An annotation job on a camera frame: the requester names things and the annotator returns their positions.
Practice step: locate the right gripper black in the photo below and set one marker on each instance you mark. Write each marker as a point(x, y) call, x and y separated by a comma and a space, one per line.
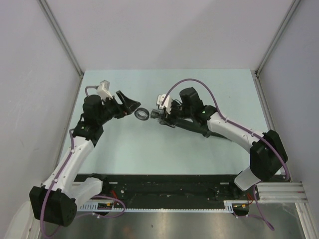
point(171, 116)

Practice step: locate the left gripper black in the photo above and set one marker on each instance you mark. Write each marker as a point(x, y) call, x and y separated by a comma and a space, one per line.
point(128, 107)

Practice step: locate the clear plastic elbow fitting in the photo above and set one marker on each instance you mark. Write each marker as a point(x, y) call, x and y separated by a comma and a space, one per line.
point(142, 114)

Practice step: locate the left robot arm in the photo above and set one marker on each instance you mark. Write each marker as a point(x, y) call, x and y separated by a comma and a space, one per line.
point(55, 201)

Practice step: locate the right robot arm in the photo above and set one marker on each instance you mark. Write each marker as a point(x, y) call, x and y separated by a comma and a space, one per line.
point(267, 153)

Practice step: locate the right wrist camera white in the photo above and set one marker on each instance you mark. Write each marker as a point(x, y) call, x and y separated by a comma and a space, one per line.
point(164, 103)

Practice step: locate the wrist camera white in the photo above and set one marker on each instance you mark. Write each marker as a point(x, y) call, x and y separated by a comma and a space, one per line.
point(103, 90)
point(164, 103)

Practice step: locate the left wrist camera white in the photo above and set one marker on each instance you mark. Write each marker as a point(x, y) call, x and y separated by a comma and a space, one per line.
point(103, 90)

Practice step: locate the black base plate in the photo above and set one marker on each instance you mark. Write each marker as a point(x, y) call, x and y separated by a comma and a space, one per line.
point(139, 187)

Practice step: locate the left aluminium corner post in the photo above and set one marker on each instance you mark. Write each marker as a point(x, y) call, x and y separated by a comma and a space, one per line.
point(47, 11)

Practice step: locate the aluminium corner post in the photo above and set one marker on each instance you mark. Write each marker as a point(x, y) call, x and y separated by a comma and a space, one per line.
point(47, 11)
point(278, 35)

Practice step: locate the grey slotted cable duct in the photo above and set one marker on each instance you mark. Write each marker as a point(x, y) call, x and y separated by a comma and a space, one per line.
point(212, 207)

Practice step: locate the right aluminium corner post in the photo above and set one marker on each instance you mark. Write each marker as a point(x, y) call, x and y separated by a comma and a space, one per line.
point(278, 35)

